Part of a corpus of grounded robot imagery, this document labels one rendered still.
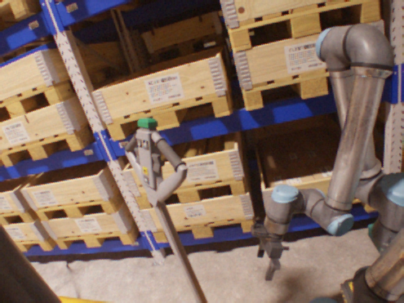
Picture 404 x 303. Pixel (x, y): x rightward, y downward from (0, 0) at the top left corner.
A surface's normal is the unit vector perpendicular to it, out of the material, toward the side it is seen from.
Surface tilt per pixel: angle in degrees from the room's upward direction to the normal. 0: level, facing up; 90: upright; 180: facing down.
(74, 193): 90
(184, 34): 90
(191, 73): 90
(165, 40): 90
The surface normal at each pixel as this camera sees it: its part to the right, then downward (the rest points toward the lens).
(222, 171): -0.11, 0.42
